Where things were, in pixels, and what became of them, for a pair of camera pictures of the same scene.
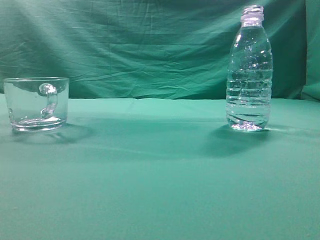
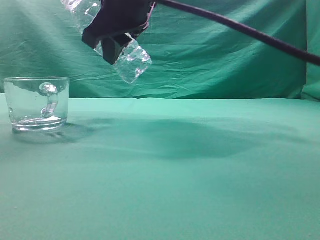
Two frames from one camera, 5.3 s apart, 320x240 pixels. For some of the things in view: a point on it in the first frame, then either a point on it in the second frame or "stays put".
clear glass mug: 37,104 stays put
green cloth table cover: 162,169 stays put
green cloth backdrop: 157,49 stays put
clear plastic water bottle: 249,74 → 134,58
